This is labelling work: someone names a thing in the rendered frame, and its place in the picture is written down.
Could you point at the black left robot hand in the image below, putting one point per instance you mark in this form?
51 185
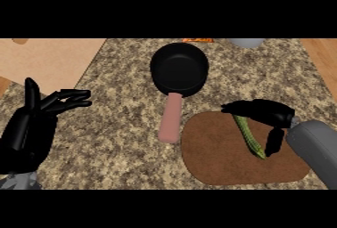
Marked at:
25 133

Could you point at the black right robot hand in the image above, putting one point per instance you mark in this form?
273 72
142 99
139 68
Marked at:
267 112

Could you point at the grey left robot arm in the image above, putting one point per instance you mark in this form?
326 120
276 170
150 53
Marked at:
17 181

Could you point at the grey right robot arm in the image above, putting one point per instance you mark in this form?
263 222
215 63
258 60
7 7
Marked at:
313 148

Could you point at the green squash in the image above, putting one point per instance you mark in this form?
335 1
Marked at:
248 136

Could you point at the brown cutting board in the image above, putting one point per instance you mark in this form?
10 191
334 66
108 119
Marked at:
218 157

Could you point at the pale grey round container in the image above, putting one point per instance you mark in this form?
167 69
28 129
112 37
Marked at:
245 42

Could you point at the orange packet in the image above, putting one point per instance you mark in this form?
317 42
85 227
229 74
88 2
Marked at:
198 39

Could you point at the tan flat object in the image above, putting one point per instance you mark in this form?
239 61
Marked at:
19 40

